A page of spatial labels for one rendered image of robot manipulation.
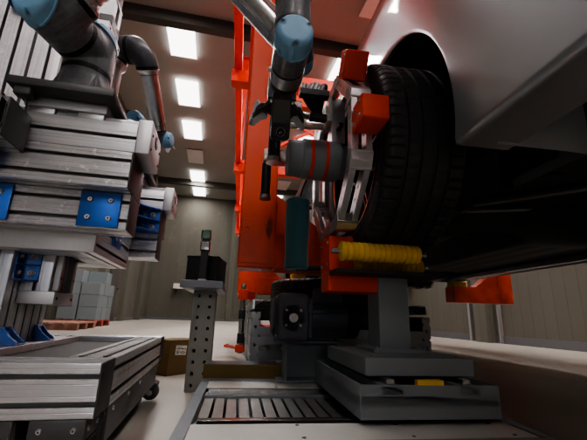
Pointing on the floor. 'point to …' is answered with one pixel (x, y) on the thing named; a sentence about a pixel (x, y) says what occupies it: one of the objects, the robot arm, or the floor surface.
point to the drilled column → (200, 337)
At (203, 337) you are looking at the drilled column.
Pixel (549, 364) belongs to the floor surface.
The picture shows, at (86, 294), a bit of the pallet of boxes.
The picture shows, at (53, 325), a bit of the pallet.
